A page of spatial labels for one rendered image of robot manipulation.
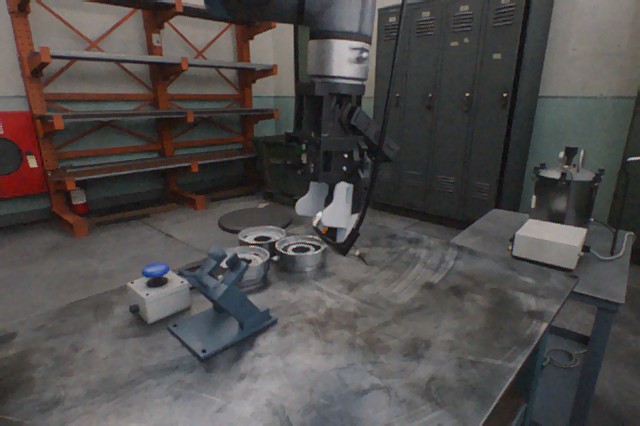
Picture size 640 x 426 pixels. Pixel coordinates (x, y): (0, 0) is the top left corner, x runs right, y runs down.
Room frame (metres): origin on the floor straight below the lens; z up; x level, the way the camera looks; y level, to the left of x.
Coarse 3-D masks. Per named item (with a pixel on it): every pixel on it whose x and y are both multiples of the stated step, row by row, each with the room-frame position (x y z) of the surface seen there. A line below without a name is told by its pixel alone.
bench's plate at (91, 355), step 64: (384, 256) 0.76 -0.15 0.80; (448, 256) 0.76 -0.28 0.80; (64, 320) 0.52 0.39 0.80; (128, 320) 0.52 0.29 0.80; (320, 320) 0.51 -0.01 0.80; (384, 320) 0.51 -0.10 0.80; (448, 320) 0.52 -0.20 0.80; (512, 320) 0.52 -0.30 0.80; (0, 384) 0.38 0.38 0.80; (64, 384) 0.38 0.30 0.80; (128, 384) 0.38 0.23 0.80; (192, 384) 0.38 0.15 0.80; (256, 384) 0.38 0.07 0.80; (320, 384) 0.38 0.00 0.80; (448, 384) 0.38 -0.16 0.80
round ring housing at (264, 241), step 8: (240, 232) 0.80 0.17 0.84; (248, 232) 0.82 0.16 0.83; (256, 232) 0.83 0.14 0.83; (264, 232) 0.83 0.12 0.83; (272, 232) 0.83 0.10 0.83; (280, 232) 0.82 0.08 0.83; (240, 240) 0.76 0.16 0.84; (256, 240) 0.80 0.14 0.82; (264, 240) 0.81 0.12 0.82; (272, 240) 0.75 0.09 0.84; (264, 248) 0.74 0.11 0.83; (272, 248) 0.75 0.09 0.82; (272, 256) 0.75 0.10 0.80
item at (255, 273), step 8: (232, 248) 0.71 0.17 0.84; (240, 248) 0.72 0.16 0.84; (248, 248) 0.72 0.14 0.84; (256, 248) 0.71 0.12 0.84; (240, 256) 0.69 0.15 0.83; (248, 256) 0.69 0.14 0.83; (264, 256) 0.69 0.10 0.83; (248, 264) 0.69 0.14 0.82; (256, 264) 0.66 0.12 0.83; (264, 264) 0.64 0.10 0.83; (216, 272) 0.63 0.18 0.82; (224, 272) 0.62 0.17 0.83; (248, 272) 0.62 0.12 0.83; (256, 272) 0.63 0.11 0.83; (264, 272) 0.64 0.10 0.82; (240, 280) 0.62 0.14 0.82; (248, 280) 0.63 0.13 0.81; (256, 280) 0.63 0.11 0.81
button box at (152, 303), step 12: (168, 276) 0.58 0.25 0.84; (132, 288) 0.54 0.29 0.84; (144, 288) 0.53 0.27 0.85; (156, 288) 0.53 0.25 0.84; (168, 288) 0.53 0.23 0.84; (180, 288) 0.54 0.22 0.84; (132, 300) 0.54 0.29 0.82; (144, 300) 0.51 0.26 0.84; (156, 300) 0.52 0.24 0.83; (168, 300) 0.53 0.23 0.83; (180, 300) 0.54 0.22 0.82; (132, 312) 0.52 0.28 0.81; (144, 312) 0.51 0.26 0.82; (156, 312) 0.51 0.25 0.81; (168, 312) 0.53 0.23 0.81
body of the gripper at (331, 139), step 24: (312, 96) 0.49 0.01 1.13; (336, 96) 0.48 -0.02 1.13; (312, 120) 0.47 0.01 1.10; (336, 120) 0.48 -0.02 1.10; (312, 144) 0.45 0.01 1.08; (336, 144) 0.45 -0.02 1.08; (360, 144) 0.48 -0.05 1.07; (288, 168) 0.49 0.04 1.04; (312, 168) 0.45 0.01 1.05; (336, 168) 0.46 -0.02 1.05
